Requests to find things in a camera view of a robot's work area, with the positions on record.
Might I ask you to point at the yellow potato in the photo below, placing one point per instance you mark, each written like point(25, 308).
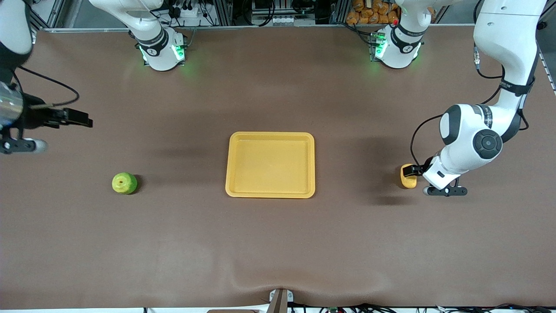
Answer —
point(408, 181)

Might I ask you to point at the green apple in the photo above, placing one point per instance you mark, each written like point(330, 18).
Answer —
point(124, 183)

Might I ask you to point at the yellow plastic tray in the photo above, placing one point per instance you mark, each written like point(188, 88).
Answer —
point(270, 165)

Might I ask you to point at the table edge clamp bracket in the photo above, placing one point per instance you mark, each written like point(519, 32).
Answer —
point(280, 301)

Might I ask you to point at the brown table mat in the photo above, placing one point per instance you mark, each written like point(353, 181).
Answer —
point(278, 243)

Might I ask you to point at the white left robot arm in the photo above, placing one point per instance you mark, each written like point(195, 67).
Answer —
point(508, 43)

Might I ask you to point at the orange bagged goods pile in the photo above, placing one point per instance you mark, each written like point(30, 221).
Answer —
point(373, 12)

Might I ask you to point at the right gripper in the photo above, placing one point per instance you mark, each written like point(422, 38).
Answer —
point(35, 118)

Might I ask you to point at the white electronics box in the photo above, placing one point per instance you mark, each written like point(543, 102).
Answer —
point(276, 20)

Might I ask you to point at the white power strip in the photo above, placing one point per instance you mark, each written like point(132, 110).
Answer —
point(187, 11)

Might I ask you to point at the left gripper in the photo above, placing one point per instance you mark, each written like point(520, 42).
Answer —
point(426, 165)

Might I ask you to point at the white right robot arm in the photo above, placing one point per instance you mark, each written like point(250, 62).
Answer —
point(160, 52)

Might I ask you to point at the aluminium table frame rail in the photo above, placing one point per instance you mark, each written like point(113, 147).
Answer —
point(269, 27)

